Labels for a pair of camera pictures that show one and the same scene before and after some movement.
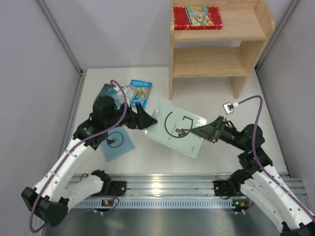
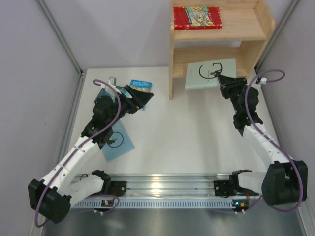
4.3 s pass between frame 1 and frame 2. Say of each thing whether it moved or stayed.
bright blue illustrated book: stayed
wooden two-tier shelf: stayed
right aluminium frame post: stayed
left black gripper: moved
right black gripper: moved
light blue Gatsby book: stayed
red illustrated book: stayed
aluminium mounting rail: stayed
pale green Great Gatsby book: moved
